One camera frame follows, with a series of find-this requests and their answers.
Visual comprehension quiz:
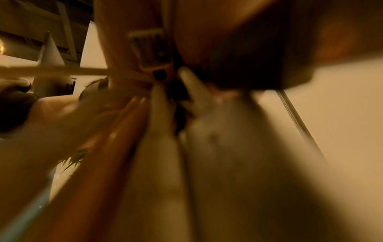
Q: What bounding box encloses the person's left hand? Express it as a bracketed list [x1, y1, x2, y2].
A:
[0, 94, 132, 223]

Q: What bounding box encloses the person's right hand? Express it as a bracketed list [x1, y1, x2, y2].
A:
[94, 0, 383, 92]

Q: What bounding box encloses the yellow cable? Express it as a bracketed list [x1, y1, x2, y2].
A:
[20, 95, 150, 242]

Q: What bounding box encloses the green palm plant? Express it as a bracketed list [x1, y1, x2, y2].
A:
[58, 148, 89, 174]

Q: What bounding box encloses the metal wall strip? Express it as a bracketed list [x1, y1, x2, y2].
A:
[276, 89, 327, 161]

